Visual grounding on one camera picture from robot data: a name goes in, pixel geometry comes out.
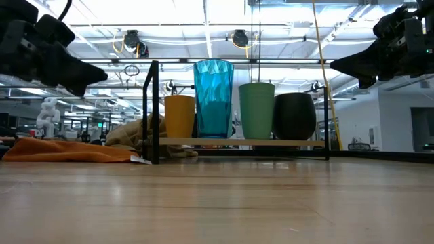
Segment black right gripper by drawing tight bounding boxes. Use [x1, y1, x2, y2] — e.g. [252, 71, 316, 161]
[330, 5, 434, 90]

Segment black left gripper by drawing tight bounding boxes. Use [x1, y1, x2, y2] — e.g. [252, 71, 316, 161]
[0, 0, 109, 97]

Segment black mug yellow inside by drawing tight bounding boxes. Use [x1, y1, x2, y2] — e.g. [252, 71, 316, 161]
[272, 92, 317, 141]

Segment orange plastic cup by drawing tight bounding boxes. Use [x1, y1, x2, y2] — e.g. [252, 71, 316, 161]
[164, 94, 197, 139]

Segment green plastic cup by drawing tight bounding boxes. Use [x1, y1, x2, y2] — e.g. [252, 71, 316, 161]
[238, 82, 276, 140]

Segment teal faceted plastic tumbler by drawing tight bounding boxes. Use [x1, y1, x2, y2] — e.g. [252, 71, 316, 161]
[193, 58, 235, 140]

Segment wooden shelf black metal legs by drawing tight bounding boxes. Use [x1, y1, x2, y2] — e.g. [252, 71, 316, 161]
[142, 60, 330, 165]

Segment white humanoid figure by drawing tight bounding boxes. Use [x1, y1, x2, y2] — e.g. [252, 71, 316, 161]
[35, 98, 62, 138]

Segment orange cloth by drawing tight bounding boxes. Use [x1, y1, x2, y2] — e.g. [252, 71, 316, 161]
[1, 136, 140, 164]

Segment black office chair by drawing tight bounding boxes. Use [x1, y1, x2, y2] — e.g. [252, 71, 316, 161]
[347, 136, 373, 152]

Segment tan cloth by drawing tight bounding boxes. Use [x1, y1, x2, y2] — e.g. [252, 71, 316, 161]
[105, 113, 199, 159]

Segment ceiling strip light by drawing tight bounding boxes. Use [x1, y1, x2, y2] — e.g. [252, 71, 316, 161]
[79, 58, 335, 66]

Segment silver ventilation duct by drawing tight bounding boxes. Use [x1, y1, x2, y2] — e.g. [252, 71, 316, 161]
[330, 81, 363, 98]

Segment yellow cable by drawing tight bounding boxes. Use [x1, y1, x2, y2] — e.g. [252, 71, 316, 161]
[311, 0, 344, 152]

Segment black ceiling cable reel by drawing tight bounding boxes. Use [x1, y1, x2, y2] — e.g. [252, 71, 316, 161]
[122, 29, 150, 58]
[231, 29, 250, 49]

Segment black aluminium rig frame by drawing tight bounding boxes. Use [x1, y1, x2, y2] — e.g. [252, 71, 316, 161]
[195, 148, 434, 164]

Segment black hanging cable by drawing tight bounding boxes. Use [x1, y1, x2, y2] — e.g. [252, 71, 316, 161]
[250, 0, 254, 84]
[257, 0, 262, 84]

